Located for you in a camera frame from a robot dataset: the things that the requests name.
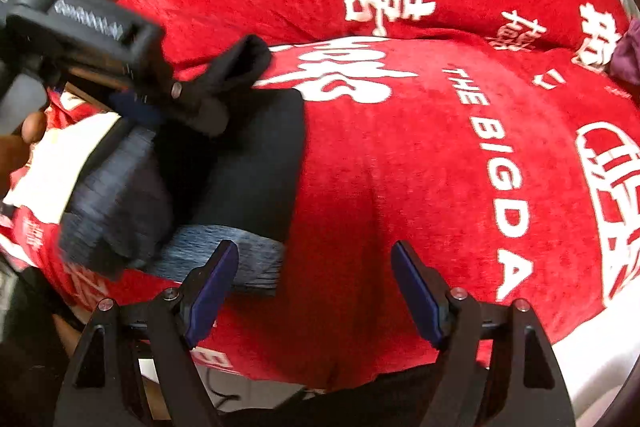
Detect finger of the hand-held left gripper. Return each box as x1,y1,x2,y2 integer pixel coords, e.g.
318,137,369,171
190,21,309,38
107,76,231,138

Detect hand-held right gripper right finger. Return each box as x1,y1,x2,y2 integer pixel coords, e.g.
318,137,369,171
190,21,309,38
390,240,576,427

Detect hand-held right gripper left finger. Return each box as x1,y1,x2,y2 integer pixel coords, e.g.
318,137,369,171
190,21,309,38
52,239,240,427

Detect purple cloth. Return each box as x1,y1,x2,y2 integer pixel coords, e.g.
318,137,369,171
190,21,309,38
611,19,640,84

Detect white cloth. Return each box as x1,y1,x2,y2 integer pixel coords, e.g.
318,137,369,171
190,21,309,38
10,112,121,220

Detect red printed bed cover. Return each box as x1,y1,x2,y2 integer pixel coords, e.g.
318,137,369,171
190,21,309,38
0,34,640,393

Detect person's left hand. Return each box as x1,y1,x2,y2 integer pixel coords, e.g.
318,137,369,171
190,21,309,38
0,112,48,200

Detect person's dark clothing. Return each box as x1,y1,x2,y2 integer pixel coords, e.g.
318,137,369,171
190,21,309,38
220,359,493,427

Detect white bed sheet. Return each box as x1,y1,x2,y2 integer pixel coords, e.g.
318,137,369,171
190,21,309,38
547,317,640,413

